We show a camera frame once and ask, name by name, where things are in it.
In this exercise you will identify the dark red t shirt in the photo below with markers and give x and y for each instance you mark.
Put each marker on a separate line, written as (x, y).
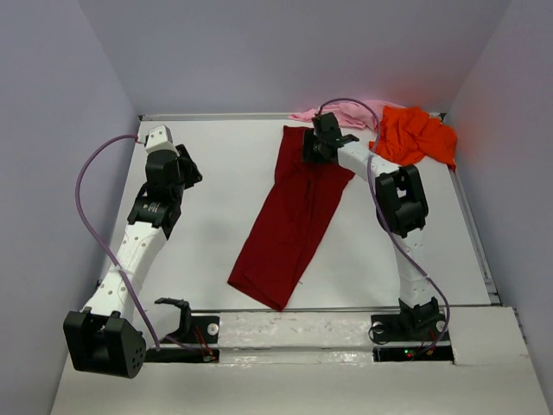
(290, 225)

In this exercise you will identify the pink t shirt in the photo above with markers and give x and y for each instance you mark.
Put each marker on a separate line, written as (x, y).
(349, 114)

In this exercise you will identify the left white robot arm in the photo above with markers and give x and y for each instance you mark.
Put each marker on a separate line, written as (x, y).
(113, 332)

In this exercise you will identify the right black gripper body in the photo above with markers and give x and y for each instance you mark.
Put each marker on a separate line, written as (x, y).
(318, 155)

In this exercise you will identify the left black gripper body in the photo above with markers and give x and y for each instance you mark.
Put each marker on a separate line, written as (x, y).
(179, 188)

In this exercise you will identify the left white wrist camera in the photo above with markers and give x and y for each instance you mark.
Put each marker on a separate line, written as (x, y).
(159, 138)

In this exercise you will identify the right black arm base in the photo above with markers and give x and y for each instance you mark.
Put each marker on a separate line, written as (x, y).
(411, 335)

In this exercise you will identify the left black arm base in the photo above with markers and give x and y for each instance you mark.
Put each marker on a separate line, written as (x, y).
(185, 336)

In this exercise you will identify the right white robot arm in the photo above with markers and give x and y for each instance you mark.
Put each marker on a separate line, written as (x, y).
(402, 210)

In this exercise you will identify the orange t shirt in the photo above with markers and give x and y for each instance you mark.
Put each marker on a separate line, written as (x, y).
(408, 135)

